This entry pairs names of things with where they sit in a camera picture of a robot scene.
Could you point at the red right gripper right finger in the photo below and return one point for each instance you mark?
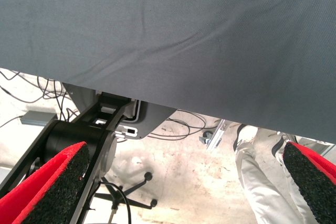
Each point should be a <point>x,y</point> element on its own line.
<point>317,182</point>

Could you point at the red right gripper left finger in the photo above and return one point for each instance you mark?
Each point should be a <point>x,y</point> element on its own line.
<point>39,195</point>

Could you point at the person leg white trousers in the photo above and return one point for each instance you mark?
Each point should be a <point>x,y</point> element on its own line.
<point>262,182</point>

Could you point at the grey power adapter box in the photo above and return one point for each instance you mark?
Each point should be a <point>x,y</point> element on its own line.
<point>36,116</point>

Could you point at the black office chair base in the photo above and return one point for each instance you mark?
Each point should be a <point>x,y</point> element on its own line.
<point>148,176</point>

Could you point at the aluminium profile bar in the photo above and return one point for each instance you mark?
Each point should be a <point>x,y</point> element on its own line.
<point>216,136</point>

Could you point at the black caster wheel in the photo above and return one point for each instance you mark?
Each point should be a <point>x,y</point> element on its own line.
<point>205,137</point>

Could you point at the dark grey table cloth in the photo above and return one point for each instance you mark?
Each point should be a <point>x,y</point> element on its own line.
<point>157,24</point>

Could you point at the black robot frame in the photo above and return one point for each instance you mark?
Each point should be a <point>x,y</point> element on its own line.
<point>73,132</point>

